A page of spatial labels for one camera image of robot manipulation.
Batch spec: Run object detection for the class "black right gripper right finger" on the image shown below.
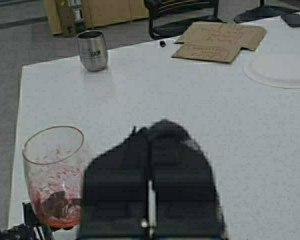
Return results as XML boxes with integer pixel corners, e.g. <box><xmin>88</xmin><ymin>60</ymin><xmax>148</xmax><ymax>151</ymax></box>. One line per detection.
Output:
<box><xmin>148</xmin><ymin>119</ymin><xmax>229</xmax><ymax>240</ymax></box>

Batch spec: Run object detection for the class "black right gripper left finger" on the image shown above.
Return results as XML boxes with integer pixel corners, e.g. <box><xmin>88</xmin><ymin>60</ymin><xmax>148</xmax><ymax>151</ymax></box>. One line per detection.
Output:
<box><xmin>77</xmin><ymin>127</ymin><xmax>149</xmax><ymax>240</ymax></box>

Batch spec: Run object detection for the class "stained clear wine glass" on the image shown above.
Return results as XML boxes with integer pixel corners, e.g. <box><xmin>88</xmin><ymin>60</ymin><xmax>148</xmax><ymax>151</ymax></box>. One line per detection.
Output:
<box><xmin>22</xmin><ymin>125</ymin><xmax>93</xmax><ymax>228</ymax></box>

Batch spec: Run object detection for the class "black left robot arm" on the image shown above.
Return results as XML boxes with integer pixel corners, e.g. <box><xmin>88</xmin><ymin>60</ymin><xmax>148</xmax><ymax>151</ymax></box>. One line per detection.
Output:
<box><xmin>0</xmin><ymin>125</ymin><xmax>92</xmax><ymax>240</ymax></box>

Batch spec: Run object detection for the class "stainless steel tumbler cup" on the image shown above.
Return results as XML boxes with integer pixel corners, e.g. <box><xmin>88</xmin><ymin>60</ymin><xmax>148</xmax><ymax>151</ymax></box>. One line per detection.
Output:
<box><xmin>77</xmin><ymin>30</ymin><xmax>108</xmax><ymax>72</ymax></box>

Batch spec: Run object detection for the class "small black cap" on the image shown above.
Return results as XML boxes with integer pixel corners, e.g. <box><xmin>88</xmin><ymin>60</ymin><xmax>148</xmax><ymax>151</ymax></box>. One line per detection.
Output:
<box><xmin>159</xmin><ymin>40</ymin><xmax>166</xmax><ymax>48</ymax></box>

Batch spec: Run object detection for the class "flat brown cardboard piece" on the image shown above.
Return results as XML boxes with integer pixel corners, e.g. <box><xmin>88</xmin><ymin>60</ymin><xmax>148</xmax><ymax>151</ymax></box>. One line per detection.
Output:
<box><xmin>172</xmin><ymin>21</ymin><xmax>267</xmax><ymax>63</ymax></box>

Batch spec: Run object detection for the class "white paper plate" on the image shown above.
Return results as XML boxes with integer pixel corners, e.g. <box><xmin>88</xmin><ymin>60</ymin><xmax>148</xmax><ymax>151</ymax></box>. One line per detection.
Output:
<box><xmin>242</xmin><ymin>53</ymin><xmax>300</xmax><ymax>89</ymax></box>

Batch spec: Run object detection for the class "black mesh office chair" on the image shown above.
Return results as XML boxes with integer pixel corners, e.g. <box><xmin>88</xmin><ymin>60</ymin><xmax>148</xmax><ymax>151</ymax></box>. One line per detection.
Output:
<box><xmin>143</xmin><ymin>0</ymin><xmax>228</xmax><ymax>41</ymax></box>

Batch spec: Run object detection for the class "black smartphone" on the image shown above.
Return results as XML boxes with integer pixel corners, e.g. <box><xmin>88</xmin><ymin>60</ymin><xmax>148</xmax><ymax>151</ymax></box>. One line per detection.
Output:
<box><xmin>281</xmin><ymin>13</ymin><xmax>300</xmax><ymax>28</ymax></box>

